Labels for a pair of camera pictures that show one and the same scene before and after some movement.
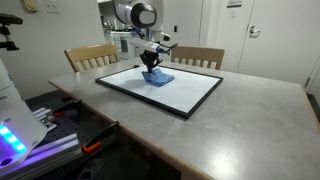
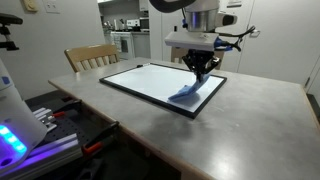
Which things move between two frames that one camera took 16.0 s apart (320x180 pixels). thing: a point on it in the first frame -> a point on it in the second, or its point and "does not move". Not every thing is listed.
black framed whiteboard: [182, 97] does not move
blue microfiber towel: [158, 77] -> [188, 90]
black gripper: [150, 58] -> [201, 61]
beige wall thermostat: [30, 5] does not move
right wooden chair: [208, 57] does not move
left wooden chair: [91, 56] does not move
